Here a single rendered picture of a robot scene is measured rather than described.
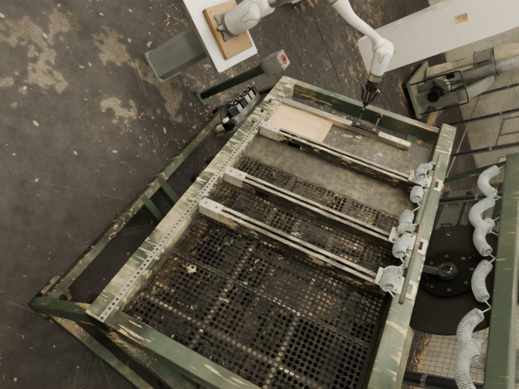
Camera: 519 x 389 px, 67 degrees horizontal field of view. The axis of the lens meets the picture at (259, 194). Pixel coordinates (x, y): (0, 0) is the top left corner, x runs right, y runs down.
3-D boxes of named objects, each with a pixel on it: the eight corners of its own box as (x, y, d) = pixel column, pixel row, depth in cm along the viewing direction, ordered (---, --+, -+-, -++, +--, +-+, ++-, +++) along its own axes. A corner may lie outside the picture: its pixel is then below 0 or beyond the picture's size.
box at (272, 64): (265, 57, 306) (283, 49, 294) (273, 70, 311) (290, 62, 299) (258, 64, 298) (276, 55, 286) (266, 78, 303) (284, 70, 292)
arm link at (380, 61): (383, 78, 249) (387, 68, 257) (391, 55, 237) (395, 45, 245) (366, 72, 251) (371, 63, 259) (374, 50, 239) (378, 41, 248)
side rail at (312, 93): (295, 91, 315) (297, 79, 306) (433, 140, 289) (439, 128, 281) (292, 95, 311) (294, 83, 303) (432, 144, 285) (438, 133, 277)
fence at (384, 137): (283, 102, 295) (284, 97, 292) (408, 147, 273) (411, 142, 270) (281, 105, 292) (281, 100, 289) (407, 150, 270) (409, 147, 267)
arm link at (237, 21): (220, 17, 261) (245, 3, 247) (232, 5, 272) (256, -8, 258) (232, 39, 269) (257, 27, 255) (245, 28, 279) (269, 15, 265)
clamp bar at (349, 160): (264, 127, 274) (267, 99, 256) (435, 192, 246) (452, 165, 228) (258, 135, 268) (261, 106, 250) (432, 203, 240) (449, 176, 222)
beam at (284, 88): (282, 86, 318) (283, 75, 309) (295, 91, 315) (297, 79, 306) (89, 322, 184) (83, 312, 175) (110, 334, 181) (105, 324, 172)
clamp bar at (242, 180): (229, 172, 244) (231, 143, 226) (420, 251, 216) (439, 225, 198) (222, 182, 238) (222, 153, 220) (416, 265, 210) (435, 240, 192)
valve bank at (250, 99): (237, 86, 305) (260, 76, 289) (246, 102, 311) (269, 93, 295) (203, 122, 274) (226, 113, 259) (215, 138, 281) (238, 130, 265)
